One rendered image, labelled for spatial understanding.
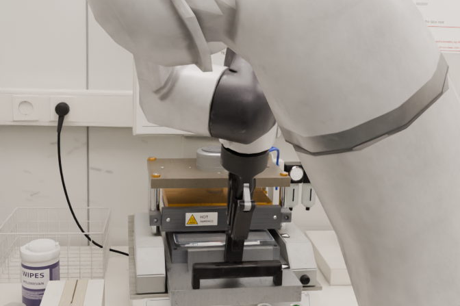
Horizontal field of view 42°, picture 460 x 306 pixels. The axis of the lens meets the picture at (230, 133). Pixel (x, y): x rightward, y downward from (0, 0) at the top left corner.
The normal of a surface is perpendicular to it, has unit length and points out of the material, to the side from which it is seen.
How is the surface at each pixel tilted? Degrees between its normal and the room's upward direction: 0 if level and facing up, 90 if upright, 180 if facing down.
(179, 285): 0
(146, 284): 90
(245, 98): 59
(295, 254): 41
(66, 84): 90
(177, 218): 90
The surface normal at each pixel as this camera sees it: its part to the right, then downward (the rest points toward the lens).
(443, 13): 0.11, 0.17
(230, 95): -0.12, -0.37
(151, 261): 0.14, -0.64
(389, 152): 0.04, 0.37
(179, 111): -0.32, 0.56
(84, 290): 0.03, -0.98
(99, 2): -0.58, 0.61
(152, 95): -0.27, 0.77
